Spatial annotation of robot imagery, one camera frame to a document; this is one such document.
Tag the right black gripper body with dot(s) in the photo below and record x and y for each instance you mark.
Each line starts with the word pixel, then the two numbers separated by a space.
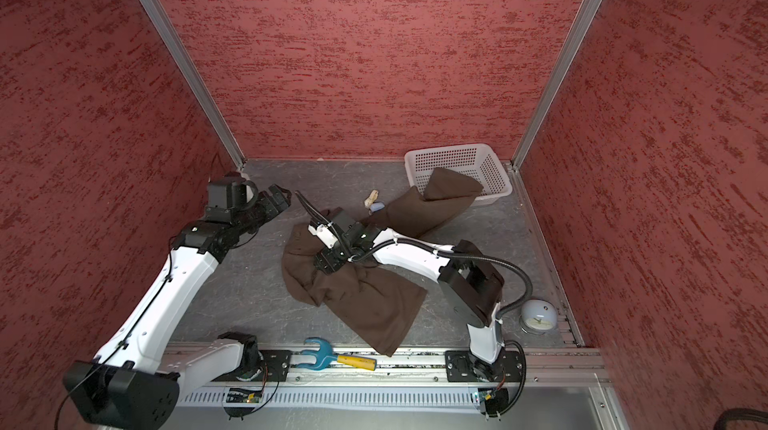
pixel 338 254

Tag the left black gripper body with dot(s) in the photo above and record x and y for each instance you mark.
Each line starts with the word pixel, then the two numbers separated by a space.
pixel 262 211

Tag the brown trousers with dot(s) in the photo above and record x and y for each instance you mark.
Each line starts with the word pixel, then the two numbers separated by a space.
pixel 379 305

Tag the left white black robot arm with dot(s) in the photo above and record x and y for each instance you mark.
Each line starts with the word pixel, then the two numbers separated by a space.
pixel 127 384

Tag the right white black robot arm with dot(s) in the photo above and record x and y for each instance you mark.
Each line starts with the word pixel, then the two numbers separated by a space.
pixel 470 280

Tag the blue yellow garden fork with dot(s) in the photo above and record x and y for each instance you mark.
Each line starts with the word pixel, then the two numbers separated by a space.
pixel 324 356

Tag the white plastic basket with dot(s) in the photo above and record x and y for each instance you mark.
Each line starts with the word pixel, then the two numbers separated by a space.
pixel 476 160

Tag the white round alarm clock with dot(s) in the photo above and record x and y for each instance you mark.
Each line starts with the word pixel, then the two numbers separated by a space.
pixel 538 316

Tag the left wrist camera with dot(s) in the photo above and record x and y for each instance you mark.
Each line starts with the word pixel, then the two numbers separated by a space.
pixel 228 198

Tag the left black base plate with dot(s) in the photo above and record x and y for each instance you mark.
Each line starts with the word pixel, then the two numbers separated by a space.
pixel 266 365

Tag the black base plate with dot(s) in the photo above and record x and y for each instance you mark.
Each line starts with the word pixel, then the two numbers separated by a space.
pixel 462 366
pixel 266 365

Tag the white slotted cable duct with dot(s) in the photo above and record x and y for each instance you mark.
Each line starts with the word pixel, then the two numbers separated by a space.
pixel 440 399

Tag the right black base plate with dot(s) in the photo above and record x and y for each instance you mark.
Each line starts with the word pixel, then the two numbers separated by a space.
pixel 462 366

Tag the left aluminium corner post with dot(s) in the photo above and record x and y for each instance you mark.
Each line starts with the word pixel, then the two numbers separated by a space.
pixel 170 37

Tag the aluminium corner post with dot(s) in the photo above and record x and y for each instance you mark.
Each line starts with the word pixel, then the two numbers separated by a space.
pixel 571 46
pixel 170 37

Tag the right aluminium corner post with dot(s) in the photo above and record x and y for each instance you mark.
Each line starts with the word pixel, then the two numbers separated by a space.
pixel 571 46

